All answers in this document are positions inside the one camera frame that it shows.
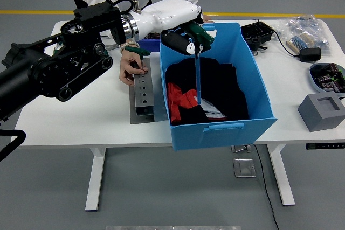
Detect person's right hand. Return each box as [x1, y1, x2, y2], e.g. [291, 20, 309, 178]
[119, 48, 149, 87]

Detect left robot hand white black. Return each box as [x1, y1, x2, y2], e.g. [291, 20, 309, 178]
[134, 0, 216, 56]

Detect large green T-handle wrench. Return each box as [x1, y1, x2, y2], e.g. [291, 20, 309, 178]
[185, 22, 216, 104]

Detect grey metal tool stand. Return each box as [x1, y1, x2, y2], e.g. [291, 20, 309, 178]
[129, 57, 156, 125]

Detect large blue plastic box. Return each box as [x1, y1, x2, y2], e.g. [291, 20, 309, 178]
[158, 22, 278, 152]

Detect small blue plastic bin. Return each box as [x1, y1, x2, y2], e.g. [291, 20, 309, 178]
[136, 32, 162, 52]

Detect black plastic tray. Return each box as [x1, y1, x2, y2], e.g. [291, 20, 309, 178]
[240, 19, 275, 52]

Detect red cloth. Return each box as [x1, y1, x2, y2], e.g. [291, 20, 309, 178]
[167, 82, 199, 122]

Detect black cloth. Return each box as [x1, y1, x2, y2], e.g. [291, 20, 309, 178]
[164, 57, 249, 127]

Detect silver grey bag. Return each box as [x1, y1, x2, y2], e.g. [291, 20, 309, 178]
[194, 95, 226, 120]

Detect clear plastic component bags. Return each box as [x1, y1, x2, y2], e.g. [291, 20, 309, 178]
[273, 14, 332, 56]

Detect beige resistor tape strip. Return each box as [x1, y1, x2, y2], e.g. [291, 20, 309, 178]
[286, 32, 315, 55]

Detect black power adapter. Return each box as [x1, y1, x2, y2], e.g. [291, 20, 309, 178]
[299, 48, 322, 63]

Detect white table leg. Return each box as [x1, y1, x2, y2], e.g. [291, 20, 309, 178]
[266, 144, 296, 206]
[85, 148, 106, 212]

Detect light blue plate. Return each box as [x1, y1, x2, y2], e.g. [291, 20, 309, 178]
[309, 62, 345, 94]

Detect small metal floor plate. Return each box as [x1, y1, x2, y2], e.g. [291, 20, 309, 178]
[231, 145, 252, 153]

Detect electronic components pile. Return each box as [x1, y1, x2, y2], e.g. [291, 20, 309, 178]
[311, 63, 345, 92]

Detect grey block with square recess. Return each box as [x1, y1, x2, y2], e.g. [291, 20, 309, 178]
[297, 94, 345, 133]

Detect large metal floor plate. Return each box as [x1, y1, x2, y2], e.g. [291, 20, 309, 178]
[233, 158, 256, 178]

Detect black table control panel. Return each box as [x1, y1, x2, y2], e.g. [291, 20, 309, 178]
[306, 142, 345, 150]

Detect beaded bracelet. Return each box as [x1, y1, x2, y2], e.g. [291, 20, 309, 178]
[120, 40, 140, 53]

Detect black adapter cable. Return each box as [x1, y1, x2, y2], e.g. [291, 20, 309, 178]
[272, 30, 302, 58]

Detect black floor cable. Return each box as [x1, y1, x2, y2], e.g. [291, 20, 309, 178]
[253, 145, 280, 230]

